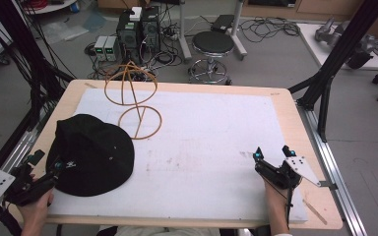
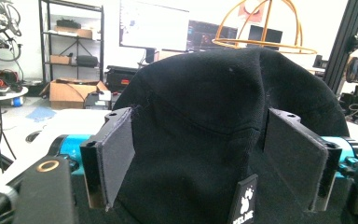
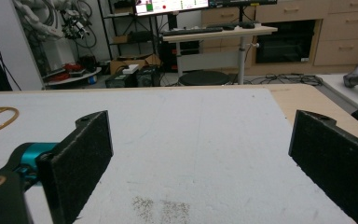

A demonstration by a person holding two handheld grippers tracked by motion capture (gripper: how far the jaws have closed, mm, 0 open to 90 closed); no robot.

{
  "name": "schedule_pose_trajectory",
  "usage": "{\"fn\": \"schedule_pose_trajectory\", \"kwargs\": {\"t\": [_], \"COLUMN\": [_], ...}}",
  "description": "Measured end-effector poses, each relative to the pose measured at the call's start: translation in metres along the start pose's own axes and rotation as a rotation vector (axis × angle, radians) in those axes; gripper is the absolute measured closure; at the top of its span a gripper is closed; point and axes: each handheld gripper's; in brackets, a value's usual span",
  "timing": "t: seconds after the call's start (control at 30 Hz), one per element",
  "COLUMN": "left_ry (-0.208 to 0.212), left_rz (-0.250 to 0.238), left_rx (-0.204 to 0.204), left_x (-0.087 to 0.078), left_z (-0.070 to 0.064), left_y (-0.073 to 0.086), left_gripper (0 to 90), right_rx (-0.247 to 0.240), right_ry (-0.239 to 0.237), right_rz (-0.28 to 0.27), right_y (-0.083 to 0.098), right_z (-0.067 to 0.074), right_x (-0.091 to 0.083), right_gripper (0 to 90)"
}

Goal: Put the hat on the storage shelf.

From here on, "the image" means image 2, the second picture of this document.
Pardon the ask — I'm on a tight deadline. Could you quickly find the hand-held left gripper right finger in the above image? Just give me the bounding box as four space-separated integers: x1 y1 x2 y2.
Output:
263 107 343 213

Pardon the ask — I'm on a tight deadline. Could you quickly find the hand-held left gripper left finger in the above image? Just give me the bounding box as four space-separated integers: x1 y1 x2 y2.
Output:
79 106 136 213

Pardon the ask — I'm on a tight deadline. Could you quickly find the black knit beanie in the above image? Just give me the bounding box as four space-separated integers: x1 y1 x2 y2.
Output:
71 47 355 224

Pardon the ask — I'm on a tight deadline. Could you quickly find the open cardboard box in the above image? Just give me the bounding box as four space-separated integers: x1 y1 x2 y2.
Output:
40 77 110 110

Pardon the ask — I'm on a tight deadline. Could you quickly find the black equipment case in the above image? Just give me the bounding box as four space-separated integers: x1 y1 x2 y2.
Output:
105 64 139 93

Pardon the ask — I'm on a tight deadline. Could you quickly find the black metal shelf rack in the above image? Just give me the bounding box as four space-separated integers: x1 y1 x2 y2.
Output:
38 0 105 84

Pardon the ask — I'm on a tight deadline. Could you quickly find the small dark monitor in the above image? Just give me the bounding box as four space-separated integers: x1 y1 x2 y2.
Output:
247 24 283 50

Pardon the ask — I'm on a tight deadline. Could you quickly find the round white table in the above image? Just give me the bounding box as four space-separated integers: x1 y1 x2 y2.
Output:
0 86 30 104

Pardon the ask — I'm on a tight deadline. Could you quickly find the large white monitor screen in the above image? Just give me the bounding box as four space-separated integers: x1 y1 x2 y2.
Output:
118 0 190 50

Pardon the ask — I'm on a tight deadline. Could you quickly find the dark computer monitor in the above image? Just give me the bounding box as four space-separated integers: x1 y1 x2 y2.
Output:
186 20 239 52

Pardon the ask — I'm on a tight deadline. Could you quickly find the black aluminium frame post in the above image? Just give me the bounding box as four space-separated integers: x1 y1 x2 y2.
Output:
323 0 358 94

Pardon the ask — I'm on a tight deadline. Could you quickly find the orange wire dome frame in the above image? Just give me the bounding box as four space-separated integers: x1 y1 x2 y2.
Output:
212 0 318 55

